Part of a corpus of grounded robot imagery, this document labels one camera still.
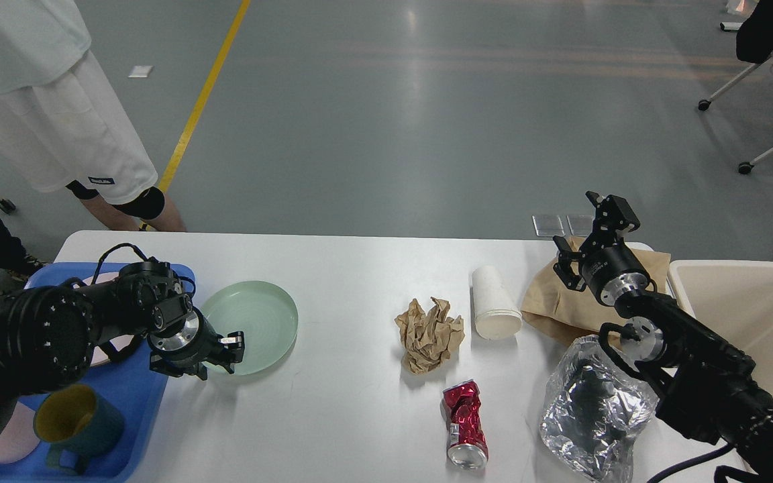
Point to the dark teal mug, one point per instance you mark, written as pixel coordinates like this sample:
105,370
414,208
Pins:
78,424

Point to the pink plate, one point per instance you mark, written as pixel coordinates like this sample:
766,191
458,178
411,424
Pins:
101,357

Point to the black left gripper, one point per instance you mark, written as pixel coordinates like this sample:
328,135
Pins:
196,343

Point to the pink mug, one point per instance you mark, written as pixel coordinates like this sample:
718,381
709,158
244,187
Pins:
18,438

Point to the light green plate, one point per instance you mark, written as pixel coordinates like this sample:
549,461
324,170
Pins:
266,315

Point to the beige plastic bin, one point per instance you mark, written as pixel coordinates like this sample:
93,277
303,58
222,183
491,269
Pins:
735,299

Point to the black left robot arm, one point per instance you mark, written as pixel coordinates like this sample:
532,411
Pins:
48,334

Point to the crushed red soda can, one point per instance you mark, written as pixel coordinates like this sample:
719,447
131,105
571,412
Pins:
466,446

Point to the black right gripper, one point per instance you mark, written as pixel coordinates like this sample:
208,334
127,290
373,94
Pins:
604,263

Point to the brown paper bag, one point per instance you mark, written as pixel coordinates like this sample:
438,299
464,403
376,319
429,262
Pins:
562,314

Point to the crumpled brown paper ball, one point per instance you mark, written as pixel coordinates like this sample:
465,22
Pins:
429,337

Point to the blue plastic tray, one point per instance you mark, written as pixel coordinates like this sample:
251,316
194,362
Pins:
136,392

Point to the white paper cup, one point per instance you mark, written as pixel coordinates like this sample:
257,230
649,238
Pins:
496,315

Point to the person in white shorts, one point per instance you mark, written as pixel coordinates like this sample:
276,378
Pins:
62,125

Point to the silver foil bag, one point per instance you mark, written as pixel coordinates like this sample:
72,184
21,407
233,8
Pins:
594,413

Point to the metal floor plates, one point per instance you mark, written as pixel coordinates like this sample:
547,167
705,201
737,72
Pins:
556,225

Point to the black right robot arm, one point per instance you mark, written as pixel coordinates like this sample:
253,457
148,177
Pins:
704,384

